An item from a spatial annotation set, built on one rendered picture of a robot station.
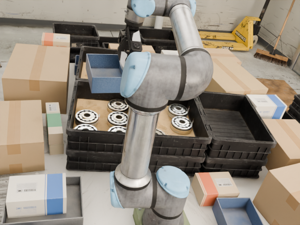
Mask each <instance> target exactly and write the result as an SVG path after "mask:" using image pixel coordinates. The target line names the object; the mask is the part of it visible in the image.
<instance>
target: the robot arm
mask: <svg viewBox="0 0 300 225"><path fill-rule="evenodd" d="M195 12H196V1H195V0H128V3H127V9H126V10H125V23H126V27H125V29H124V30H123V29H121V30H120V32H119V37H118V43H119V46H118V48H117V53H118V57H119V62H120V66H121V69H122V70H123V72H122V77H121V86H120V93H121V95H122V96H123V97H124V98H125V102H126V104H127V105H128V106H129V112H128V118H127V125H126V131H125V140H124V146H123V153H122V159H121V163H120V164H119V165H118V166H117V167H116V169H115V171H112V172H110V198H111V205H112V206H113V207H115V208H122V209H125V208H145V210H144V212H143V216H142V224H143V225H184V218H183V208H184V206H185V202H186V199H187V196H188V195H189V188H190V180H189V178H188V176H187V175H186V174H185V173H184V172H183V171H181V170H180V169H179V168H176V167H173V166H163V167H162V168H159V170H158V171H157V173H151V171H150V170H149V168H148V167H149V162H150V157H151V152H152V148H153V143H154V137H155V133H156V129H157V124H158V118H159V114H160V112H161V111H163V110H164V109H165V108H166V107H167V103H168V100H179V101H185V100H190V99H193V98H196V97H197V96H199V95H200V94H201V93H202V92H204V90H205V89H206V88H207V87H208V85H209V84H210V82H211V79H212V76H213V61H212V58H211V55H210V53H209V52H208V51H207V50H206V49H204V47H203V44H202V41H201V38H200V35H199V32H198V29H197V27H196V24H195V21H194V18H193V17H194V15H195ZM150 15H154V16H162V17H169V18H170V21H171V26H172V30H173V34H174V38H175V43H176V47H177V51H178V55H170V54H157V53H150V52H147V51H146V52H142V42H141V36H140V31H139V27H141V26H142V25H143V21H144V20H145V17H149V16H150ZM127 50H129V52H130V53H129V55H128V57H127V53H126V51H127ZM126 58H127V59H126ZM125 59H126V61H125Z"/></svg>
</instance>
